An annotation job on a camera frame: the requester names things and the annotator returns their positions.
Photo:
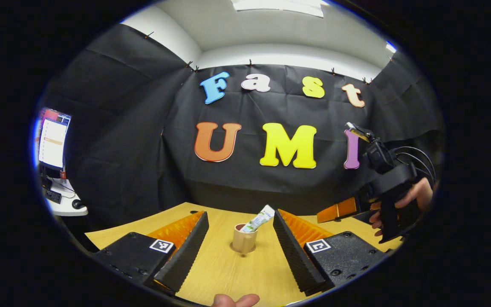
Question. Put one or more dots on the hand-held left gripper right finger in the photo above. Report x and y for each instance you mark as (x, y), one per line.
(296, 251)

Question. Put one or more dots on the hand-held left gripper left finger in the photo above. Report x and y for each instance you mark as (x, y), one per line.
(183, 251)

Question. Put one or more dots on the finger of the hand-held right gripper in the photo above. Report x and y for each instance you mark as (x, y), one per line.
(362, 216)
(339, 209)

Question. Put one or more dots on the brown round coaster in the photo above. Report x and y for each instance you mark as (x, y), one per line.
(231, 246)

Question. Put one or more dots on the white toothpaste tube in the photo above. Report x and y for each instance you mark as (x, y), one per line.
(259, 219)

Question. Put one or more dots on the beige cup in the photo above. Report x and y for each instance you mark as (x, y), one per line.
(244, 241)

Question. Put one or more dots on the wooden desktop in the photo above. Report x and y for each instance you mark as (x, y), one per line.
(228, 273)

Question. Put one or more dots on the black backdrop cloth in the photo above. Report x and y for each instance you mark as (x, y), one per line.
(143, 149)

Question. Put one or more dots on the black computer mouse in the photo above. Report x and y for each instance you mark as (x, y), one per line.
(78, 204)

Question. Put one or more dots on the white side table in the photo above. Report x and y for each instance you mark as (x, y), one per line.
(66, 209)

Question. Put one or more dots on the small black desk device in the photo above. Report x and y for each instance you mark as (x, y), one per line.
(53, 196)

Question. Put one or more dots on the computer monitor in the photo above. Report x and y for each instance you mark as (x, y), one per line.
(53, 140)

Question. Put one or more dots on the ceiling light panel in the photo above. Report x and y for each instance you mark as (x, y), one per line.
(277, 6)

